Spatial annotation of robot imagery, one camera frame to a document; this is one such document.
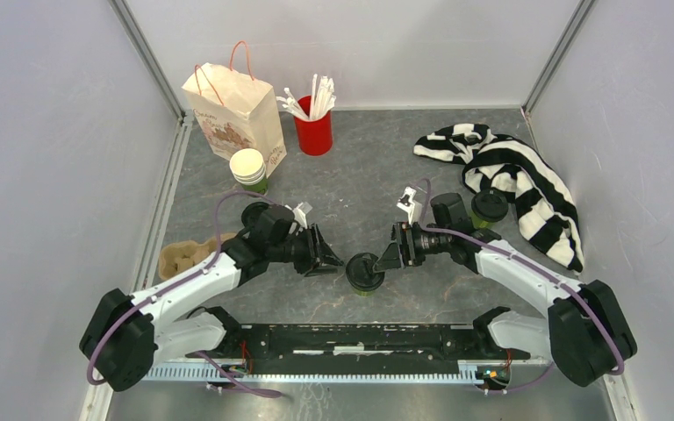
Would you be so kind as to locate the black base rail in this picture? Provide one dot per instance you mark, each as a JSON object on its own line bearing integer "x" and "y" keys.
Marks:
{"x": 360, "y": 349}

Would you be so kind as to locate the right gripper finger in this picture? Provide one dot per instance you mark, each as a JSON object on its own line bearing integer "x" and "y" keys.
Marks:
{"x": 392, "y": 254}
{"x": 383, "y": 265}

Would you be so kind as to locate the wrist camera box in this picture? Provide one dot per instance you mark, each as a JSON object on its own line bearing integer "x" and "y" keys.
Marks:
{"x": 300, "y": 213}
{"x": 409, "y": 205}

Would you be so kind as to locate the cardboard cup carrier tray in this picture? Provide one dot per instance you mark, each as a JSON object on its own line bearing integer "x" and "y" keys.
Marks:
{"x": 176, "y": 258}

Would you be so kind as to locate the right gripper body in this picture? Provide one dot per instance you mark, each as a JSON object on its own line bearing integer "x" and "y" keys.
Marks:
{"x": 408, "y": 239}

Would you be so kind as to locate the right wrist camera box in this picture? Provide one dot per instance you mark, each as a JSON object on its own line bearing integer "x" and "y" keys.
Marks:
{"x": 409, "y": 205}

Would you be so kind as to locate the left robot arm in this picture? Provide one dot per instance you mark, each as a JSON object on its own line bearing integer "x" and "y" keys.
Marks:
{"x": 129, "y": 334}

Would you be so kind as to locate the red cup holder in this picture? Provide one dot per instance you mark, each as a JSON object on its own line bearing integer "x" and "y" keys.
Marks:
{"x": 315, "y": 137}

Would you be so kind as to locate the stack of paper cups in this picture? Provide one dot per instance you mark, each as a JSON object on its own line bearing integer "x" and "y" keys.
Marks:
{"x": 249, "y": 170}

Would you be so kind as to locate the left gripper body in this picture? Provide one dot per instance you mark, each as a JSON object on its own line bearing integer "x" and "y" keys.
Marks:
{"x": 306, "y": 253}

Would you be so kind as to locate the white wrapped straws bundle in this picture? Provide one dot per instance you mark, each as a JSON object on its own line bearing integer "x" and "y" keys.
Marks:
{"x": 321, "y": 100}

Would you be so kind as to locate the green paper coffee cup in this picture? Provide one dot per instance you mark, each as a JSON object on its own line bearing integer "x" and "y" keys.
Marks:
{"x": 488, "y": 209}

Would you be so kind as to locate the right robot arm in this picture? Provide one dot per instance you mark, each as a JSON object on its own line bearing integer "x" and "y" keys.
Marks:
{"x": 580, "y": 328}

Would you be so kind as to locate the stack of black lids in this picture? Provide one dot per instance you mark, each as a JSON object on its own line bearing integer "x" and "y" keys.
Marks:
{"x": 252, "y": 212}

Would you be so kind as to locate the brown paper takeout bag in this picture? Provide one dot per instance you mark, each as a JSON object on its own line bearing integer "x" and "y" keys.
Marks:
{"x": 236, "y": 110}

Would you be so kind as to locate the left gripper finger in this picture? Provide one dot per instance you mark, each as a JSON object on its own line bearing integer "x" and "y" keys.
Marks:
{"x": 322, "y": 268}
{"x": 327, "y": 256}

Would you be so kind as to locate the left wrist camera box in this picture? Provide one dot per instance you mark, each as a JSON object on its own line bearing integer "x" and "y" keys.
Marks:
{"x": 300, "y": 213}

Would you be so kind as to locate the black white striped cloth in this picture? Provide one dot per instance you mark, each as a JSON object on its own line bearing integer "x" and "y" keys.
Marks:
{"x": 544, "y": 207}

